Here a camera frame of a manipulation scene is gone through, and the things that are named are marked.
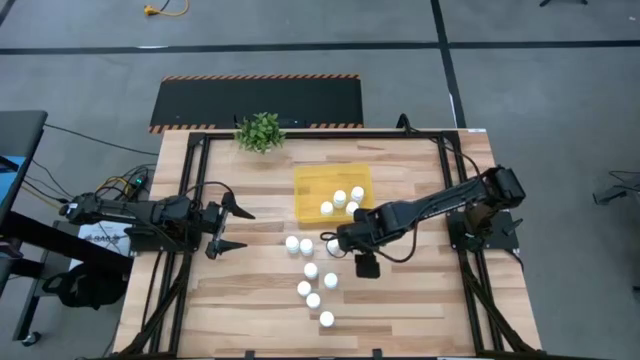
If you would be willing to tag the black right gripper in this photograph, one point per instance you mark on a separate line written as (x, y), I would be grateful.
(365, 230)

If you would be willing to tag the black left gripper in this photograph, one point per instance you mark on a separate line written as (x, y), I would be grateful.
(210, 222)

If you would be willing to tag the white plastic pill bottle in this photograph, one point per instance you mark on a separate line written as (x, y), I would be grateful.
(306, 246)
(326, 318)
(292, 244)
(310, 270)
(330, 280)
(313, 300)
(352, 208)
(333, 246)
(303, 288)
(326, 208)
(339, 198)
(357, 193)

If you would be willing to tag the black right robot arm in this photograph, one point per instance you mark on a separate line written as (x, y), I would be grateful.
(440, 200)

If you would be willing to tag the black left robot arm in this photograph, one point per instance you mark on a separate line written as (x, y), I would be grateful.
(125, 210)

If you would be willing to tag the yellow translucent plastic basket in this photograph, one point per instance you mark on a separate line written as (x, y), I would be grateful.
(315, 180)

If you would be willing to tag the small green potted plant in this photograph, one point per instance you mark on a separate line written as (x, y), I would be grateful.
(260, 132)

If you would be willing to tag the black power strip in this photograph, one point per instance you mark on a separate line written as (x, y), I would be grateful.
(140, 180)

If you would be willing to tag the white printed sheet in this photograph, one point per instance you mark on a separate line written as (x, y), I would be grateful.
(100, 235)

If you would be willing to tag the black hazard-striped floor mat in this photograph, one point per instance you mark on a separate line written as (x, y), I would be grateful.
(250, 100)

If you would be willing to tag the black bag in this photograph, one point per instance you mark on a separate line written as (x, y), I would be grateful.
(85, 290)

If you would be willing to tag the blue panel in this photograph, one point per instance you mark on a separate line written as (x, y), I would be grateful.
(10, 185)

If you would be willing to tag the grey desk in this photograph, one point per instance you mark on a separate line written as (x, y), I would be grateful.
(20, 130)

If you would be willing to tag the black tripod stand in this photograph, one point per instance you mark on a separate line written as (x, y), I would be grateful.
(612, 192)

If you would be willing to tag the black stand base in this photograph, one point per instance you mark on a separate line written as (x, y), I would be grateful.
(562, 2)

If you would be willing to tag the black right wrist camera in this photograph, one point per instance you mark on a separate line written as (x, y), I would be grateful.
(367, 266)

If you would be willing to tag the black stand frame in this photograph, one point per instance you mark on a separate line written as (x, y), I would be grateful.
(60, 240)

